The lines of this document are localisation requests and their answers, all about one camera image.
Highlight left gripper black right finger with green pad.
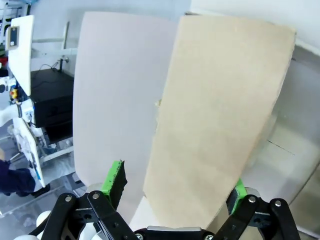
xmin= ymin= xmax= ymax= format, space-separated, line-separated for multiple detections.
xmin=208 ymin=177 xmax=301 ymax=240

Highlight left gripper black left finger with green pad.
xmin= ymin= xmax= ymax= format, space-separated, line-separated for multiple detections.
xmin=28 ymin=159 xmax=137 ymax=240

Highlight brown cardboard box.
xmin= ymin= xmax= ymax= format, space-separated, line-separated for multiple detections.
xmin=142 ymin=14 xmax=298 ymax=231

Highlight white printed slanted panel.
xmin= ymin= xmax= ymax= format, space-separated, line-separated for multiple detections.
xmin=13 ymin=117 xmax=46 ymax=189

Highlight person in navy sweater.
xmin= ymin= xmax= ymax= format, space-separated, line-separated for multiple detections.
xmin=0 ymin=147 xmax=36 ymax=198

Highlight black cabinet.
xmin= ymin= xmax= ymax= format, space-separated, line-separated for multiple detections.
xmin=29 ymin=69 xmax=75 ymax=144

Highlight white rounded flat panel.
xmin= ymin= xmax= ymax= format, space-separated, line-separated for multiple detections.
xmin=71 ymin=11 xmax=181 ymax=226

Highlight white board with card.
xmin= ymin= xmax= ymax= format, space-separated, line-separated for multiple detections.
xmin=8 ymin=14 xmax=35 ymax=97

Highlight white metal frame rails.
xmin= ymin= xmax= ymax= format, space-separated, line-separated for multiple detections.
xmin=31 ymin=21 xmax=79 ymax=60

